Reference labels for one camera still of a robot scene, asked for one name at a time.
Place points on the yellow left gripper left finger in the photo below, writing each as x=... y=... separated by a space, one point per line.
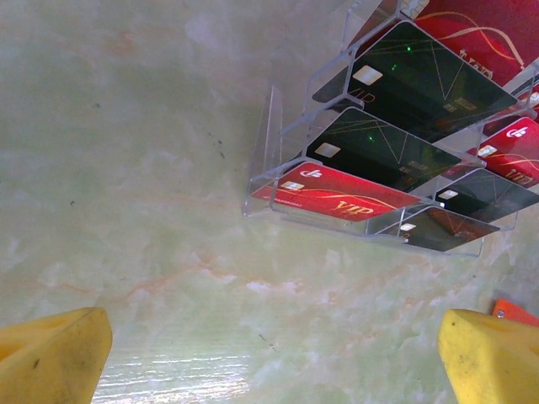
x=50 y=362

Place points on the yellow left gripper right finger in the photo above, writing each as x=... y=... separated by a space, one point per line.
x=492 y=362

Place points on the orange card holder wallet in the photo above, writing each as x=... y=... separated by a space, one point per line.
x=516 y=313

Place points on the black VIP card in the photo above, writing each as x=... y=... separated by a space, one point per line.
x=446 y=229
x=379 y=151
x=488 y=193
x=421 y=84

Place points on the red VIP card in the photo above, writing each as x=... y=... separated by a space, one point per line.
x=518 y=151
x=476 y=33
x=337 y=198

